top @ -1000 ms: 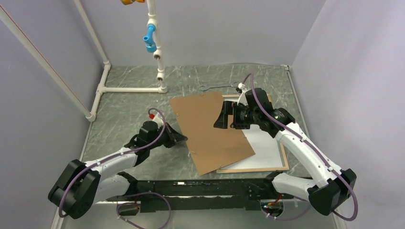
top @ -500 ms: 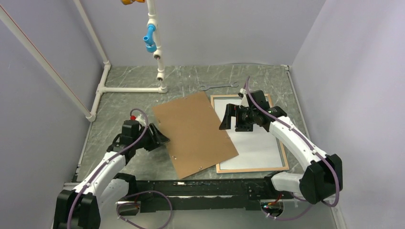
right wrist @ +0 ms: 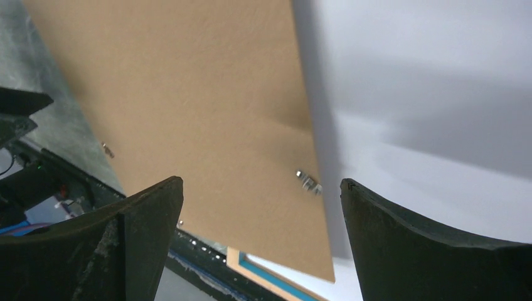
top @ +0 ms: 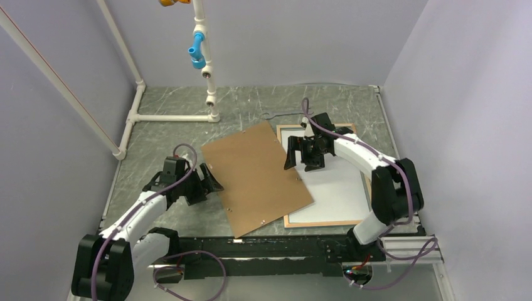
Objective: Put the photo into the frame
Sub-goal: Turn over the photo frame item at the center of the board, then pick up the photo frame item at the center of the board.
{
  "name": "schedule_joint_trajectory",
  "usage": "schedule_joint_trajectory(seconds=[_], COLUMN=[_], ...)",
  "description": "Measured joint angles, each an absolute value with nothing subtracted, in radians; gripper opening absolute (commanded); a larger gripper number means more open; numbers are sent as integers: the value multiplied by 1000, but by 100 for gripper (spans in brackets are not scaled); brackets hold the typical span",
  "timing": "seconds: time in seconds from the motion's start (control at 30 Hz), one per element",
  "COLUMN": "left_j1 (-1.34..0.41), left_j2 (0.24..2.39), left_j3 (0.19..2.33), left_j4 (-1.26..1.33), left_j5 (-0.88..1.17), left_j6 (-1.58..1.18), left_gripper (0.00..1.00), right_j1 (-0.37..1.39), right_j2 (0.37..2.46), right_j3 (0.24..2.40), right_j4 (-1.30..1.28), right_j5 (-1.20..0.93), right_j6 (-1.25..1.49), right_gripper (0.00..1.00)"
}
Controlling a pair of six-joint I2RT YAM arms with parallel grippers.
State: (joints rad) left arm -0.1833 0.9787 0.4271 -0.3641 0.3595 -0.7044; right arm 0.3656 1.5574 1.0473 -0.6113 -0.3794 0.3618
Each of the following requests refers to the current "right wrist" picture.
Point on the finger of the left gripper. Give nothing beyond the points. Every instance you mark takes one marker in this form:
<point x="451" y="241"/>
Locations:
<point x="21" y="102"/>

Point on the landscape photo print board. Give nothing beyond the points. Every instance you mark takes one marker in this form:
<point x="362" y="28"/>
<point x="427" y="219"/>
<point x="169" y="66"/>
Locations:
<point x="426" y="103"/>

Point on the blue wooden picture frame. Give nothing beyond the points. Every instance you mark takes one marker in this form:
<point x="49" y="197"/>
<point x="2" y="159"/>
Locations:
<point x="271" y="281"/>

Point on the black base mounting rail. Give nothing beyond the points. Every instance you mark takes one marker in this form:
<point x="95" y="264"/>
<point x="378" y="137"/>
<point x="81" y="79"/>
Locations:
<point x="44" y="174"/>

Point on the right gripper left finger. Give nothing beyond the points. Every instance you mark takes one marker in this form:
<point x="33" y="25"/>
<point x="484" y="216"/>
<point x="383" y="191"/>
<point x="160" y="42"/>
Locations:
<point x="117" y="252"/>

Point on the brown wooden backing board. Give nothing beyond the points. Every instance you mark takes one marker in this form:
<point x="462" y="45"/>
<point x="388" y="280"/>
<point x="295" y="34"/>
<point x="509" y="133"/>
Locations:
<point x="212" y="92"/>

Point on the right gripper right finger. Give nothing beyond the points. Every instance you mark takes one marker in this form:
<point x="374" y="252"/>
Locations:
<point x="402" y="255"/>

